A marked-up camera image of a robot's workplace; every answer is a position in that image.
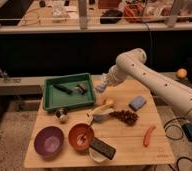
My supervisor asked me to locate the black bag on shelf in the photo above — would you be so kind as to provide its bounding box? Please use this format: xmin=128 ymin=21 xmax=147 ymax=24
xmin=100 ymin=9 xmax=123 ymax=24

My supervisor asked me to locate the yellow round fruit toy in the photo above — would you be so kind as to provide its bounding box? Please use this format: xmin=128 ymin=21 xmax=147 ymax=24
xmin=104 ymin=98 xmax=114 ymax=107

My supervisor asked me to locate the grey brush in tray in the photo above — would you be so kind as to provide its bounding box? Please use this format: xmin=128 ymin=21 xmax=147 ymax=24
xmin=75 ymin=83 xmax=87 ymax=95

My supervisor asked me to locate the white small bowl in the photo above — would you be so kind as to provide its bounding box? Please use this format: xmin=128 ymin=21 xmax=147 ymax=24
xmin=89 ymin=148 xmax=107 ymax=163

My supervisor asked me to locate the dark marker in tray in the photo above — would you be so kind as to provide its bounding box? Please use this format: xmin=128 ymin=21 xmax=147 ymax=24
xmin=53 ymin=84 xmax=73 ymax=95

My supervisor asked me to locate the orange bowl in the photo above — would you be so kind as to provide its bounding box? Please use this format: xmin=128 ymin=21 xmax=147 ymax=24
xmin=68 ymin=123 xmax=94 ymax=152

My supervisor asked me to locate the black power adapter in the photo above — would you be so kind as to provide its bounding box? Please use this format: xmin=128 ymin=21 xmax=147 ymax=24
xmin=182 ymin=123 xmax=192 ymax=142

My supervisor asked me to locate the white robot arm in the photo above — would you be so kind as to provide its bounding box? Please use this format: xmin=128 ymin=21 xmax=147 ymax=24
xmin=103 ymin=48 xmax=192 ymax=171

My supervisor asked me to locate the light blue towel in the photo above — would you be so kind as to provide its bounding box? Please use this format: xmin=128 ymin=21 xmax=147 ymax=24
xmin=95 ymin=84 xmax=106 ymax=93

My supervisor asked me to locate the orange ball on ledge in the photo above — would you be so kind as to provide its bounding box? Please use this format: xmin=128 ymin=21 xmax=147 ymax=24
xmin=176 ymin=68 xmax=187 ymax=79

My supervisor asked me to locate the purple bowl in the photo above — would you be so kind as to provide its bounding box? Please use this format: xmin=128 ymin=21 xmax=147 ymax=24
xmin=34 ymin=126 xmax=64 ymax=158

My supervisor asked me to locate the green plastic tray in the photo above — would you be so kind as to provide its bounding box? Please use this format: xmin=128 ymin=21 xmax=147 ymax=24
xmin=43 ymin=73 xmax=96 ymax=111

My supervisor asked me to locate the red object on shelf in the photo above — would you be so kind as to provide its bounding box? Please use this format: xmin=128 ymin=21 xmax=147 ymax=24
xmin=124 ymin=3 xmax=144 ymax=23

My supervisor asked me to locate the blue sponge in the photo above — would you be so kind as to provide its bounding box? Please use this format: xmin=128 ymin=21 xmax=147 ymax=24
xmin=129 ymin=96 xmax=146 ymax=111

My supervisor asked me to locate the orange carrot toy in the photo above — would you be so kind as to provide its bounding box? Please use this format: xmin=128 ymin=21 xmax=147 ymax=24
xmin=143 ymin=125 xmax=156 ymax=147

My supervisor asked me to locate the black remote control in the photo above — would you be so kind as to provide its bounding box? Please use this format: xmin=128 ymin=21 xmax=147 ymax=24
xmin=90 ymin=137 xmax=116 ymax=160

